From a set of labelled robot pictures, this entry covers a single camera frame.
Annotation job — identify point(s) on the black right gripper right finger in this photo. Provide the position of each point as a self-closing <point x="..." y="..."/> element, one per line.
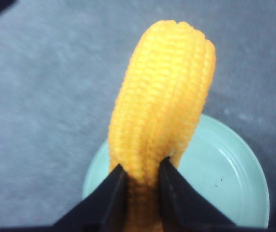
<point x="183" y="209"/>

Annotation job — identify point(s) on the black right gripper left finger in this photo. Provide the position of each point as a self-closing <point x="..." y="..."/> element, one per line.
<point x="102" y="211"/>

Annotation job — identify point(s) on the yellow corn cob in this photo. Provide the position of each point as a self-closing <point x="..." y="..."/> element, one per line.
<point x="157" y="111"/>

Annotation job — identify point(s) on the green shallow plate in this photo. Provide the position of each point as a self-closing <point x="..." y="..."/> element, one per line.
<point x="221" y="167"/>

